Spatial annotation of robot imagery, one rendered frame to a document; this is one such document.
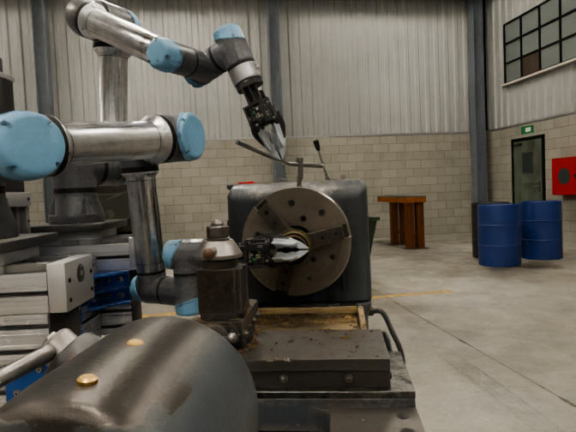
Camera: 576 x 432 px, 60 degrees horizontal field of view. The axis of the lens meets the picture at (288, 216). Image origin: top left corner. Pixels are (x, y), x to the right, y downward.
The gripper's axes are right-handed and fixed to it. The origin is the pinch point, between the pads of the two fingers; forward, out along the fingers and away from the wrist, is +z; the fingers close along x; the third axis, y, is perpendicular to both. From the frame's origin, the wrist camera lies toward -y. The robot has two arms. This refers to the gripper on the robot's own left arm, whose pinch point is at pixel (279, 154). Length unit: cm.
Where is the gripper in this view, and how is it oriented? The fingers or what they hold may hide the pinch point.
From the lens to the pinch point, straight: 133.3
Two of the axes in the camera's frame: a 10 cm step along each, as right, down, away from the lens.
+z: 3.9, 9.2, 0.1
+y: -1.0, 0.6, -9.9
